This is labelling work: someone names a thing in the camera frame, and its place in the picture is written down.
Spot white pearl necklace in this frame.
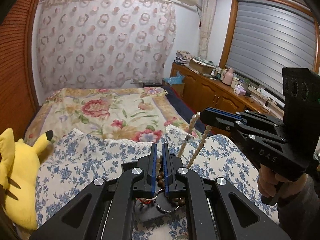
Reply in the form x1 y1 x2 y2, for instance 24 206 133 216
156 112 213 178

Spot red orange beaded bracelet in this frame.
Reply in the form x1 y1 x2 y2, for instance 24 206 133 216
137 197 157 209

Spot black jewelry box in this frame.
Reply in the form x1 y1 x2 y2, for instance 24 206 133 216
135 189 185 223

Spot right hand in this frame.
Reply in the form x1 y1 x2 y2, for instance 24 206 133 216
258 165 308 199

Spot wooden sideboard cabinet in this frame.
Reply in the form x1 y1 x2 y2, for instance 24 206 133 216
170 63 283 119

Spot pink tissue box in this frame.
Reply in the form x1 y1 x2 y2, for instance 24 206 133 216
234 84 246 95

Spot pink thermos jug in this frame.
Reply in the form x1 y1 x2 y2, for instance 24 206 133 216
222 68 234 86

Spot blue tissue paper bag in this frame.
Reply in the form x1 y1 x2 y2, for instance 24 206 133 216
163 71 185 86

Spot cardboard box on cabinet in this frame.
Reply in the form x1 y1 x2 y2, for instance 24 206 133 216
189 59 214 75

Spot floral bed quilt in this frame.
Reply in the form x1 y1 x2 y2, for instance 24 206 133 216
24 87 193 145

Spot grey window blind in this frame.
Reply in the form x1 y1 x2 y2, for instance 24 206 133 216
226 0 316 95

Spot beige lace side curtain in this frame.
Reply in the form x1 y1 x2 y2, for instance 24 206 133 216
199 0 217 59

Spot yellow Pikachu plush toy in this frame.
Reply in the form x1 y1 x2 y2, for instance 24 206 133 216
1 128 54 230

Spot pink circle patterned curtain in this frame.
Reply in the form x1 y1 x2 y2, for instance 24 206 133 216
37 0 176 93

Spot brown wooden louvered wardrobe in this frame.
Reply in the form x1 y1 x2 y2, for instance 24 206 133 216
1 0 40 139

